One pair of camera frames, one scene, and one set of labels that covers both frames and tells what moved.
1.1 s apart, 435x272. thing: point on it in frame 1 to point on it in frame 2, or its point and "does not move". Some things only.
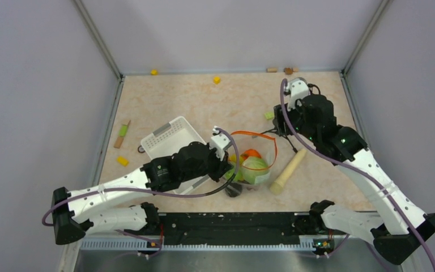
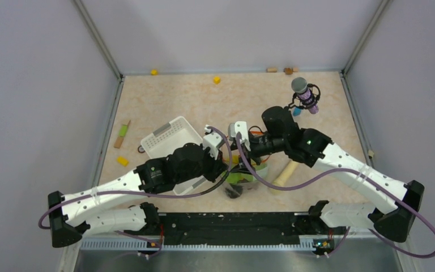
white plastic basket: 168,140 does not move
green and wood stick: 123,132 does not move
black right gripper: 298,107 to 257,160
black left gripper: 222,167 does not move
